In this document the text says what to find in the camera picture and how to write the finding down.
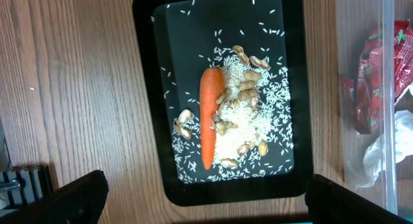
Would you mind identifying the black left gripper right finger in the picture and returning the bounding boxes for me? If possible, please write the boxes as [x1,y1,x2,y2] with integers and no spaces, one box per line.
[305,174,410,224]

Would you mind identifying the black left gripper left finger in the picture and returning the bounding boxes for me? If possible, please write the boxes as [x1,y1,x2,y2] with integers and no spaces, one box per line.
[1,170,109,224]

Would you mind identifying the white tissue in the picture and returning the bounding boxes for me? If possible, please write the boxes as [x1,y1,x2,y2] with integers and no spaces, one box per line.
[351,85,413,189]

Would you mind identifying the pile of white rice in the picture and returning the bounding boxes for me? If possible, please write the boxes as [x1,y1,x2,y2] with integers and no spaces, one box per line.
[150,0,295,185]

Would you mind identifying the peanut shells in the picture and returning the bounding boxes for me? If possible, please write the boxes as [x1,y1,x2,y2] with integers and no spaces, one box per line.
[173,45,271,169]

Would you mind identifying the red snack wrapper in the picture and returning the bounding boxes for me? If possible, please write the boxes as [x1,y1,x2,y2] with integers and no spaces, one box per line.
[340,20,412,134]

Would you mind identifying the orange carrot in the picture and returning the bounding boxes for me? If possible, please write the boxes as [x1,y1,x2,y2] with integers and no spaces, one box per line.
[199,68,225,170]

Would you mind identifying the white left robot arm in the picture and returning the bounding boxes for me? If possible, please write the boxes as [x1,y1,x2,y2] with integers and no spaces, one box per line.
[1,122,407,223]

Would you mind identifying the clear plastic bin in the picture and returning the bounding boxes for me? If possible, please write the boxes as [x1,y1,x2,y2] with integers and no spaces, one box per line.
[336,0,412,219]

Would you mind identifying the black tray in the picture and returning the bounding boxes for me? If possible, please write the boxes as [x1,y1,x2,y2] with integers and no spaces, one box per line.
[132,0,313,207]

